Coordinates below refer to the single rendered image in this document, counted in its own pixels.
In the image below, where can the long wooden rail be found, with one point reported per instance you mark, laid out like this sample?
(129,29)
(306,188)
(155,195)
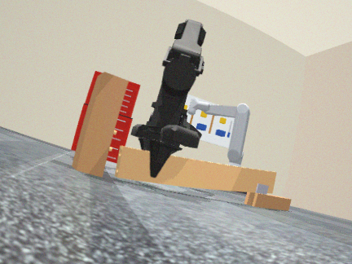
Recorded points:
(177,171)

